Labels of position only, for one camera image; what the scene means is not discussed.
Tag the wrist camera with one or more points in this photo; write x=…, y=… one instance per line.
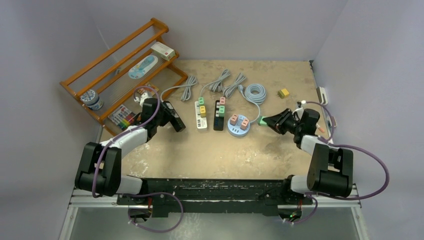
x=299, y=106
x=141, y=99

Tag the blue oval package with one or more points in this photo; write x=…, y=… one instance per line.
x=144, y=66

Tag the white wall clip lower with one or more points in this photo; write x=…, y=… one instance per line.
x=331, y=122

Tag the white power strip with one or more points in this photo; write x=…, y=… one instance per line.
x=201, y=123

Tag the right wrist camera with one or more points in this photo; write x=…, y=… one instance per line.
x=299, y=106

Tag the blue white ceramic jar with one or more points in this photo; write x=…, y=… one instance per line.
x=92, y=100

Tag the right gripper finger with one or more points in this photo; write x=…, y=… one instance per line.
x=285, y=116
x=281, y=127

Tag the pink plug on hub left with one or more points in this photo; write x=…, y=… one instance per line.
x=234, y=119

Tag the pink plug on hub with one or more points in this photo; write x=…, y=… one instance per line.
x=244, y=124
x=234, y=119

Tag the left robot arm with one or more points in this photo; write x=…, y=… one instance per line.
x=100, y=167

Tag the colour marker pack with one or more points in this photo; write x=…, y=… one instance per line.
x=122, y=117

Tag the white wall clip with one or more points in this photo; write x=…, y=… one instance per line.
x=331, y=122
x=322, y=95

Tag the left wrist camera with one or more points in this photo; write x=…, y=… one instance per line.
x=141, y=99

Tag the white wall clip upper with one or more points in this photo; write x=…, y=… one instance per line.
x=322, y=95

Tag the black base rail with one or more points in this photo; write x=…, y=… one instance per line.
x=229, y=196

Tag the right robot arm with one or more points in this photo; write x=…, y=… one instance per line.
x=331, y=168

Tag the orange wooden rack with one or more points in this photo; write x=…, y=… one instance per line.
x=113, y=84

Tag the pink plug on hub right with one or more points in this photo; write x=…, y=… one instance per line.
x=244, y=124

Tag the orange white pen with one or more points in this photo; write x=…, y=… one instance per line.
x=320, y=128

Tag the white red box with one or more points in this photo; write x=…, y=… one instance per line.
x=164, y=51

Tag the yellow plug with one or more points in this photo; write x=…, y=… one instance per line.
x=202, y=111
x=283, y=93

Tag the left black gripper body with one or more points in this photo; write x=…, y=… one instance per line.
x=157, y=118

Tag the orange snack packet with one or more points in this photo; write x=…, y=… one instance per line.
x=151, y=87

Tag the black power strip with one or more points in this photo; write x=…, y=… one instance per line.
x=218, y=122
x=174, y=117

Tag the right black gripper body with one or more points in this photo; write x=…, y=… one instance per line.
x=298, y=126

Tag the round blue power hub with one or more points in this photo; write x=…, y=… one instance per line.
x=235, y=130

